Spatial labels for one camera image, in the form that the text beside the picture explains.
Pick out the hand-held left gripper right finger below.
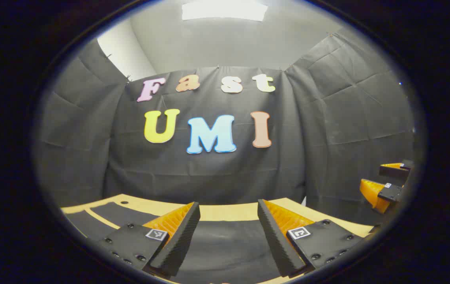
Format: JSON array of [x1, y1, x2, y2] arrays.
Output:
[[257, 198, 364, 278]]

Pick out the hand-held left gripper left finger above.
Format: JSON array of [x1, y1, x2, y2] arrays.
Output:
[[89, 202, 201, 277]]

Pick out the dark grey jeans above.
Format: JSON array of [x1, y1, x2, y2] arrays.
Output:
[[65, 201, 289, 284]]

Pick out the black backdrop cloth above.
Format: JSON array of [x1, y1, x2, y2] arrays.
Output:
[[36, 26, 417, 225]]

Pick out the ceiling light panel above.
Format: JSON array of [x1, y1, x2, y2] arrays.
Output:
[[181, 0, 269, 22]]

